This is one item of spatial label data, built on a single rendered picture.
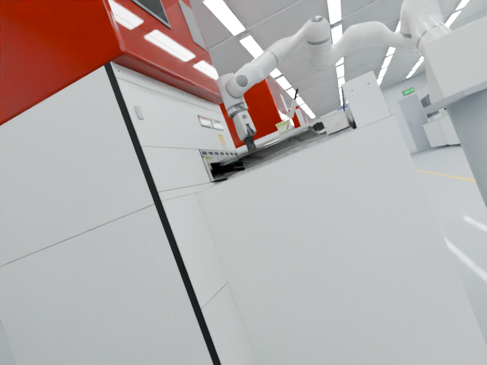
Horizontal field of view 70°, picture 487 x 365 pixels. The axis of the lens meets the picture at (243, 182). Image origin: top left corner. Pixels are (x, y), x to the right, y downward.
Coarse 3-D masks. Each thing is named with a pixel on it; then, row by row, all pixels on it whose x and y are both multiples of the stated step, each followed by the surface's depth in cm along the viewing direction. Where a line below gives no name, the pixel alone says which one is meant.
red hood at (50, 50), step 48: (0, 0) 102; (48, 0) 97; (96, 0) 93; (144, 0) 115; (0, 48) 103; (48, 48) 98; (96, 48) 94; (144, 48) 103; (192, 48) 146; (0, 96) 105; (48, 96) 100
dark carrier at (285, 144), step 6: (306, 132) 126; (312, 132) 135; (300, 138) 141; (306, 138) 150; (276, 144) 129; (282, 144) 137; (288, 144) 146; (294, 144) 156; (264, 150) 133; (270, 150) 142; (276, 150) 151; (246, 156) 133; (252, 156) 141; (258, 156) 150; (264, 156) 160; (234, 162) 137; (240, 162) 145; (246, 162) 156
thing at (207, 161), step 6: (204, 156) 126; (210, 156) 131; (216, 156) 137; (222, 156) 144; (228, 156) 151; (234, 156) 159; (204, 162) 126; (210, 162) 129; (216, 162) 135; (210, 168) 127; (210, 174) 126; (216, 174) 130; (222, 174) 136; (228, 174) 143; (210, 180) 126; (216, 180) 130
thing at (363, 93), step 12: (372, 72) 98; (348, 84) 100; (360, 84) 99; (372, 84) 98; (348, 96) 100; (360, 96) 99; (372, 96) 98; (360, 108) 100; (372, 108) 99; (384, 108) 98; (360, 120) 100; (372, 120) 99
